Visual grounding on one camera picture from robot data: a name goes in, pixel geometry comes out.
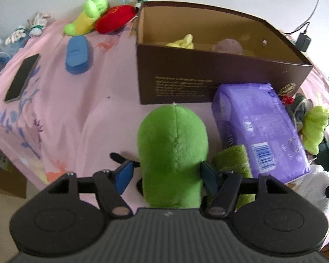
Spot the white fluffy towel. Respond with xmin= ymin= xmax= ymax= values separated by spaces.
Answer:
xmin=286 ymin=164 xmax=329 ymax=217

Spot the green fuzzy cloth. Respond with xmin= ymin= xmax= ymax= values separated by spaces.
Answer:
xmin=211 ymin=145 xmax=257 ymax=206

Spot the purple soft packet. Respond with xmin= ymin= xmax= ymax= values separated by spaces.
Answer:
xmin=212 ymin=83 xmax=311 ymax=185

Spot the lime mesh bath pouf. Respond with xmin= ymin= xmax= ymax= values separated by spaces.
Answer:
xmin=302 ymin=105 xmax=329 ymax=155

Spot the red plush toy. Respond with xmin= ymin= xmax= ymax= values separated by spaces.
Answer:
xmin=95 ymin=5 xmax=138 ymax=35

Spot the pale yellow plush toy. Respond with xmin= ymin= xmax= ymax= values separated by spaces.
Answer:
xmin=166 ymin=34 xmax=195 ymax=50

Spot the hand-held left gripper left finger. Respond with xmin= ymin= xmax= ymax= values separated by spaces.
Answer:
xmin=47 ymin=160 xmax=135 ymax=219

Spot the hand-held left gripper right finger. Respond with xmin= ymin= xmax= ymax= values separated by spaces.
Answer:
xmin=200 ymin=161 xmax=291 ymax=217

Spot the green and yellow plush toy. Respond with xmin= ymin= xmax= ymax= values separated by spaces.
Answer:
xmin=64 ymin=0 xmax=110 ymax=37

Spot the brown cardboard box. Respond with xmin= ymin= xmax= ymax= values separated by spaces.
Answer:
xmin=136 ymin=1 xmax=314 ymax=105

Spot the mauve plush toy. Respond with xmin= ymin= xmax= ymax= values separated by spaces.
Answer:
xmin=212 ymin=39 xmax=243 ymax=55

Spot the black smartphone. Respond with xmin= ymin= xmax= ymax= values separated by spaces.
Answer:
xmin=4 ymin=53 xmax=41 ymax=103

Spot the pink printed bedsheet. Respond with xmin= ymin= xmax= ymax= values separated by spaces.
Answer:
xmin=0 ymin=3 xmax=329 ymax=247

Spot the black power adapter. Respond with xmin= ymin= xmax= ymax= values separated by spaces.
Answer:
xmin=295 ymin=32 xmax=311 ymax=52

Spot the grey cable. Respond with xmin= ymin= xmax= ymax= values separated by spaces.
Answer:
xmin=284 ymin=0 xmax=328 ymax=36

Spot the blue pill-shaped plush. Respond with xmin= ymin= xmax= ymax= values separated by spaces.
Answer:
xmin=65 ymin=36 xmax=94 ymax=75

